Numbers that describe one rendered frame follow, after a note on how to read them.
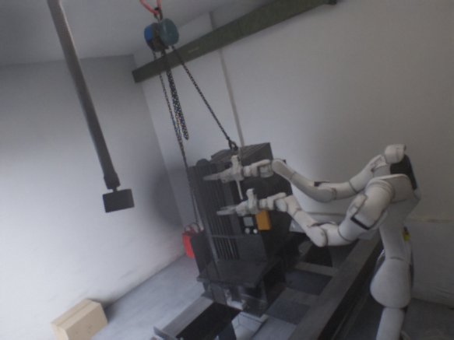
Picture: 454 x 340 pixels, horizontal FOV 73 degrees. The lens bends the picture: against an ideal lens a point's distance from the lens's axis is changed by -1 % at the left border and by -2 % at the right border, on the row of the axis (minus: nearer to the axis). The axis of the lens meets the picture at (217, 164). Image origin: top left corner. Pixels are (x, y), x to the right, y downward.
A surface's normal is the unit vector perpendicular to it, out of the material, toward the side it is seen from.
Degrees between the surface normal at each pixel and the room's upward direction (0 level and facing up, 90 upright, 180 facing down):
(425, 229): 90
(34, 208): 90
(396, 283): 91
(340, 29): 90
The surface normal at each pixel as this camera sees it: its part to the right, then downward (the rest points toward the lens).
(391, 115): -0.66, 0.31
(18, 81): 0.71, -0.05
